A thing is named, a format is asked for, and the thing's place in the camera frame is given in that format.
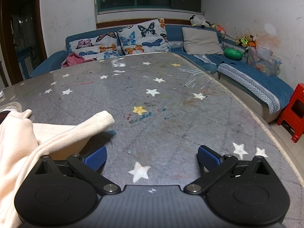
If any pink plush toy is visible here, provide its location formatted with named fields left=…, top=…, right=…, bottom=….
left=209, top=23, right=226, bottom=35

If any clear plastic storage box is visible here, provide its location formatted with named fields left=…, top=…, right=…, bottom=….
left=246, top=45, right=283, bottom=77

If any grey pillow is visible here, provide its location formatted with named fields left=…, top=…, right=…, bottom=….
left=182, top=27, right=224, bottom=55

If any cream polo shirt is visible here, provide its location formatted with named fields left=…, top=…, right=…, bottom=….
left=0, top=109, right=115, bottom=228

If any pink cloth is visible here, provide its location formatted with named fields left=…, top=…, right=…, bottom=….
left=62, top=52, right=86, bottom=68

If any round built-in cooktop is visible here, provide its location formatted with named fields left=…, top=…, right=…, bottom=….
left=0, top=101, right=22, bottom=125

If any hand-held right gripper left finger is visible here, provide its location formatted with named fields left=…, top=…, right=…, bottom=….
left=35, top=146, right=121, bottom=196

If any red plastic stool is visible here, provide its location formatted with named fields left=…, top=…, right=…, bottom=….
left=276, top=83, right=304, bottom=143

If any green bowl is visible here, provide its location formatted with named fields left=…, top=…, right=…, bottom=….
left=224, top=48, right=243, bottom=59

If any black white plush toy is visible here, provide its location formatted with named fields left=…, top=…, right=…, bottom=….
left=189, top=15, right=210, bottom=28

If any grey star print table mat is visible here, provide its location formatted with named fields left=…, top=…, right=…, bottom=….
left=0, top=52, right=304, bottom=228

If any blue framed panel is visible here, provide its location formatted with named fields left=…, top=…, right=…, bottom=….
left=17, top=52, right=36, bottom=78

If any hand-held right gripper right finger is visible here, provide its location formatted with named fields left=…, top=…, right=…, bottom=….
left=184, top=145, right=270, bottom=196

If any dark wooden door frame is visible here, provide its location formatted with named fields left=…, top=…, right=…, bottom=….
left=0, top=0, right=48, bottom=87

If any blue corner sofa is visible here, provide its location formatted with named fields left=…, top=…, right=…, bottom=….
left=30, top=18, right=294, bottom=124

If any butterfly print pillow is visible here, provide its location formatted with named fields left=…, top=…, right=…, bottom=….
left=117, top=18, right=172, bottom=56
left=69, top=32, right=120, bottom=61

